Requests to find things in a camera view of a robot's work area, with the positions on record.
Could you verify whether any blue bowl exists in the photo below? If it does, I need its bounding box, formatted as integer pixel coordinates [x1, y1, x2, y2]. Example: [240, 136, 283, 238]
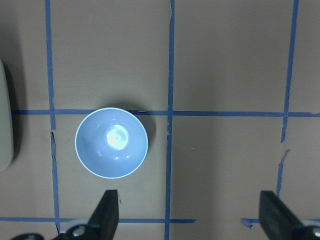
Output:
[74, 107, 149, 179]

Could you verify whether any silver white toaster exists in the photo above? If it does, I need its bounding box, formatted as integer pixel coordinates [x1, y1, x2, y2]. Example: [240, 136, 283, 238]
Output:
[0, 61, 14, 172]

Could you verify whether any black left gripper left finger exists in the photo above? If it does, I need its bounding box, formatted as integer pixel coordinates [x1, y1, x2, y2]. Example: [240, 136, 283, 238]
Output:
[87, 189, 119, 240]

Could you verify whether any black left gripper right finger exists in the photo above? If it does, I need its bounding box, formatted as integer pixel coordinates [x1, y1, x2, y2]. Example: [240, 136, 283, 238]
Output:
[259, 191, 306, 240]

